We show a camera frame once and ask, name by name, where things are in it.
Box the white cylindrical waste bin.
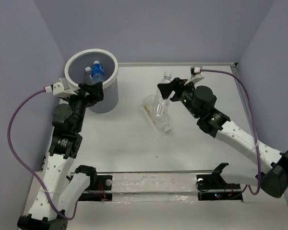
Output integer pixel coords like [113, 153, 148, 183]
[64, 49, 119, 114]

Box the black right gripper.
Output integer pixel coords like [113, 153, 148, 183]
[157, 78, 201, 119]

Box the large clear bottle cream label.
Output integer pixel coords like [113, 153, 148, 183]
[142, 94, 171, 134]

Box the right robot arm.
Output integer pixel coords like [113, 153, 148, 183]
[157, 78, 288, 198]

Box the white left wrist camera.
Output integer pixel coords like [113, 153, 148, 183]
[44, 78, 77, 99]

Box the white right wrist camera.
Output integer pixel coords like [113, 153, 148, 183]
[184, 66, 204, 86]

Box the blue label bottle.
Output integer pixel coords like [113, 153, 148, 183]
[92, 60, 105, 82]

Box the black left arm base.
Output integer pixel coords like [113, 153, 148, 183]
[78, 174, 113, 202]

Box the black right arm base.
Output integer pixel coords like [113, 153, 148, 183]
[195, 163, 243, 201]

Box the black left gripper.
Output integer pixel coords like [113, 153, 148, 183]
[62, 80, 104, 131]

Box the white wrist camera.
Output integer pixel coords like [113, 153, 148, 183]
[44, 78, 77, 99]
[184, 66, 204, 86]

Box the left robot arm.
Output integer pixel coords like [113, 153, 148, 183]
[17, 81, 104, 230]

